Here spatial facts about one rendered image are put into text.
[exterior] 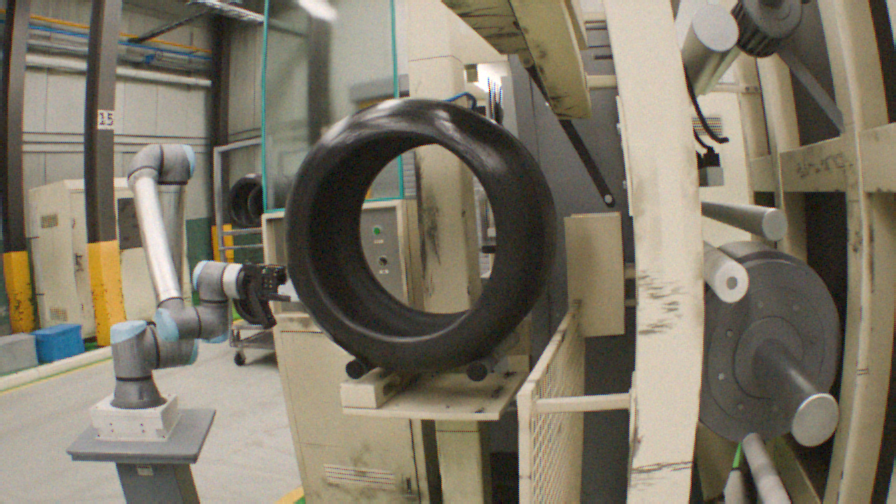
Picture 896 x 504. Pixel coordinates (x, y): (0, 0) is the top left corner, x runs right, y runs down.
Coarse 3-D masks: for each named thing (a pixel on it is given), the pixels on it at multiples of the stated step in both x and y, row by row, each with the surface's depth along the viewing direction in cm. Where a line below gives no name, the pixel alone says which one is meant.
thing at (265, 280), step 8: (248, 264) 163; (256, 264) 163; (272, 264) 166; (248, 272) 162; (256, 272) 161; (264, 272) 162; (272, 272) 158; (280, 272) 162; (240, 280) 161; (248, 280) 163; (256, 280) 162; (264, 280) 160; (272, 280) 160; (280, 280) 163; (240, 288) 162; (248, 288) 163; (256, 288) 162; (264, 288) 161; (272, 288) 160; (248, 296) 165; (264, 296) 161
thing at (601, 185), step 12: (528, 72) 162; (540, 84) 162; (564, 120) 161; (576, 132) 161; (576, 144) 161; (588, 156) 160; (588, 168) 161; (600, 180) 160; (600, 192) 160; (612, 204) 160
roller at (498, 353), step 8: (512, 336) 170; (504, 344) 161; (512, 344) 168; (488, 352) 150; (496, 352) 152; (504, 352) 158; (480, 360) 143; (488, 360) 145; (496, 360) 150; (472, 368) 141; (480, 368) 141; (488, 368) 142; (472, 376) 141; (480, 376) 141
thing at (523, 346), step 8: (528, 320) 172; (520, 328) 173; (528, 328) 172; (520, 336) 173; (528, 336) 173; (520, 344) 173; (528, 344) 173; (512, 352) 174; (520, 352) 174; (528, 352) 173
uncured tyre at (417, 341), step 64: (384, 128) 137; (448, 128) 134; (320, 192) 163; (512, 192) 132; (320, 256) 167; (512, 256) 133; (320, 320) 146; (384, 320) 171; (448, 320) 167; (512, 320) 138
